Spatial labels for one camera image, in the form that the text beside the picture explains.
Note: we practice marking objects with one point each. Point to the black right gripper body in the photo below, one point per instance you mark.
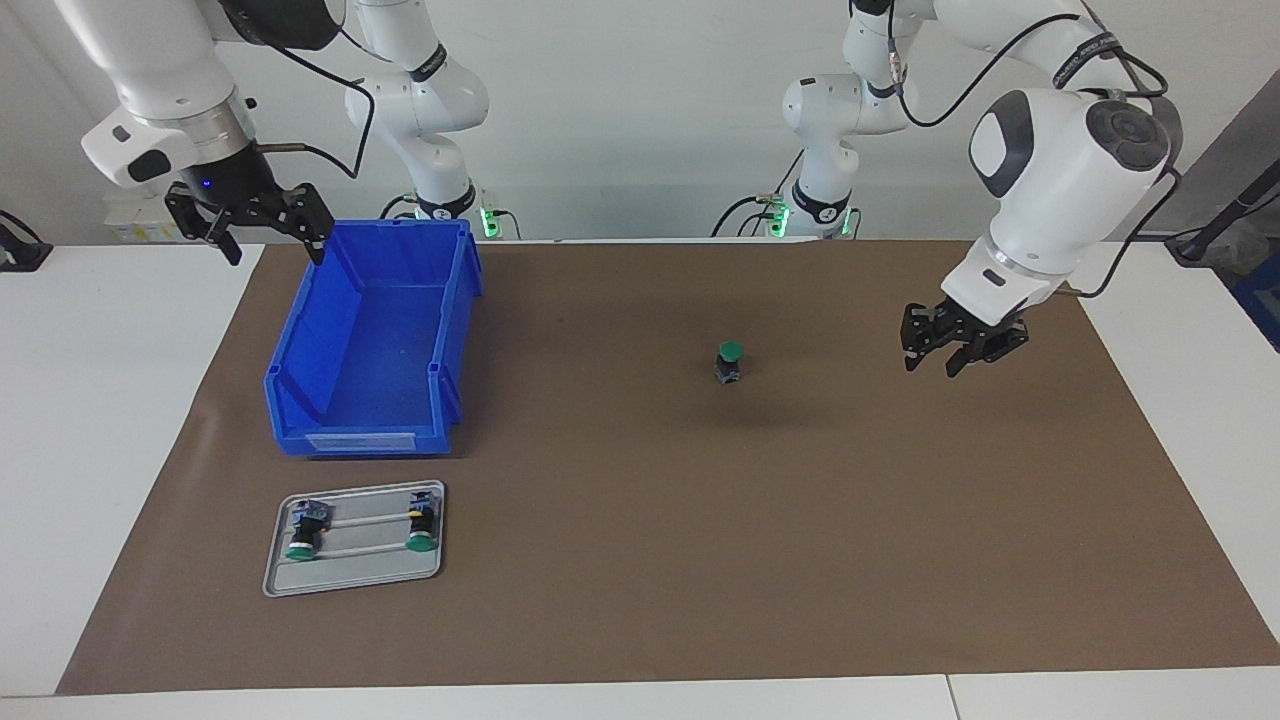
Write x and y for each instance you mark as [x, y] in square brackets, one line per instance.
[230, 185]

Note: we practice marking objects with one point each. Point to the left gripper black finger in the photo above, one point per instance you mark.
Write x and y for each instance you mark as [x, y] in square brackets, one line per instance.
[918, 330]
[995, 347]

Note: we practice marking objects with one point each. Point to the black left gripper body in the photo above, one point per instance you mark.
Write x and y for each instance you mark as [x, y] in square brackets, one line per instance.
[968, 328]

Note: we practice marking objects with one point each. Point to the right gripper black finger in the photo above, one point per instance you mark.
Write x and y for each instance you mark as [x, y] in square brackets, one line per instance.
[300, 212]
[200, 218]

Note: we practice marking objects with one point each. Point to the green push button switch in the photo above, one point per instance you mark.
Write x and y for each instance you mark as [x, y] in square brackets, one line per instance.
[305, 530]
[730, 352]

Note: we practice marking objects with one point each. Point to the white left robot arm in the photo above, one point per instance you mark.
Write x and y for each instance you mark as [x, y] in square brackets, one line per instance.
[1060, 170]

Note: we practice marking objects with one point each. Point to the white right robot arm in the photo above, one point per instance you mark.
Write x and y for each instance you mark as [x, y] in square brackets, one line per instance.
[150, 70]

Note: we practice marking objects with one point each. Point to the green push button yellow band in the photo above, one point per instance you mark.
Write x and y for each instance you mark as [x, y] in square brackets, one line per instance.
[423, 522]

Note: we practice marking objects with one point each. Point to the white box yellow labels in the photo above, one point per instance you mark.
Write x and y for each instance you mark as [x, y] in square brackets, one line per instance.
[130, 230]

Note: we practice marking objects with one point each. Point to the blue plastic storage bin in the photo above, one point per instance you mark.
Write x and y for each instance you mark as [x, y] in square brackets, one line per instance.
[370, 350]

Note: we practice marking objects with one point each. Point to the black clamp device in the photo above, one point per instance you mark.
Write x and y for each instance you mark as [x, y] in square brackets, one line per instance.
[18, 258]

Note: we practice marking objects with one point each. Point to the black pole stand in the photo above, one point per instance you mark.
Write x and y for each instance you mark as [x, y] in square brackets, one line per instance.
[1190, 245]

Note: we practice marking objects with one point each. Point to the brown table mat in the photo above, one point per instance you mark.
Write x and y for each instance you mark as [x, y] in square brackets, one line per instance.
[750, 520]

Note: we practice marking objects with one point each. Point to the blue crate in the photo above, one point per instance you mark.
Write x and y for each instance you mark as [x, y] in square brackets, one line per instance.
[1265, 305]

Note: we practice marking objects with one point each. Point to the grey metal tray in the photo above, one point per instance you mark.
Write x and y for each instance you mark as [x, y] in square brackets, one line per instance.
[350, 575]

